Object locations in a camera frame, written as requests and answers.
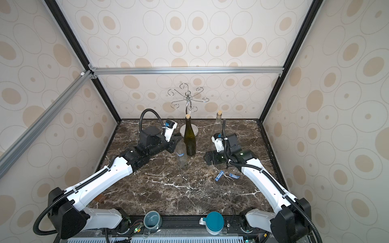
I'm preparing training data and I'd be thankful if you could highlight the clear bottle black cap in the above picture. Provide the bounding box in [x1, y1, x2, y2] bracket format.
[175, 139, 188, 167]

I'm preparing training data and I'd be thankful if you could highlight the dark green wine bottle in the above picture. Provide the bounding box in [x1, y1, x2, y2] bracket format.
[184, 114, 196, 156]

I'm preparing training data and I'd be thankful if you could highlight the clear glass bottle cork stopper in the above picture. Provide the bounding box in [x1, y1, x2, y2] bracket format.
[210, 110, 222, 150]

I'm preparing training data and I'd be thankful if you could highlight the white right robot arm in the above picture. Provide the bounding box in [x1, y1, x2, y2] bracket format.
[204, 134, 322, 243]

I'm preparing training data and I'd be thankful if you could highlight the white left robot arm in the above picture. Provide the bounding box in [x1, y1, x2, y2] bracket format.
[43, 126, 182, 240]

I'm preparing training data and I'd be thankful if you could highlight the teal lid white container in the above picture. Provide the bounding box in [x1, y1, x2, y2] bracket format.
[199, 212, 224, 236]

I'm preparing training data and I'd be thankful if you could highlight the grey teal cup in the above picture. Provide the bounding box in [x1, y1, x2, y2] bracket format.
[143, 211, 163, 230]

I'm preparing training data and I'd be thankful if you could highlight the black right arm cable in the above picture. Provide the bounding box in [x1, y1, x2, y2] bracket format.
[221, 119, 323, 243]

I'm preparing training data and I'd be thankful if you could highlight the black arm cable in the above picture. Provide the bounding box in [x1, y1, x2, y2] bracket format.
[32, 108, 166, 236]
[221, 119, 323, 243]

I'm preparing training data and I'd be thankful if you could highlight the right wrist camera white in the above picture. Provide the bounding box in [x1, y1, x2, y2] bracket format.
[211, 133, 224, 152]

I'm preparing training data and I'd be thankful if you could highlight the horizontal aluminium rail back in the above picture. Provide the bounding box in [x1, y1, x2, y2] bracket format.
[92, 66, 284, 75]

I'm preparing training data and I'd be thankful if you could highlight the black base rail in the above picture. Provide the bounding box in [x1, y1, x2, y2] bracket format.
[54, 215, 275, 243]

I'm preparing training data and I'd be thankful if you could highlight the brown object near wall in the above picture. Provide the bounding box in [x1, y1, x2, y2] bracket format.
[93, 193, 106, 204]

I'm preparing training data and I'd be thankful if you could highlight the aluminium rail left side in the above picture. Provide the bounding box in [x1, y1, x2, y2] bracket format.
[1, 70, 92, 177]

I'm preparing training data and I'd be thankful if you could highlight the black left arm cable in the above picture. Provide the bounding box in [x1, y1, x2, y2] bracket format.
[32, 108, 166, 236]

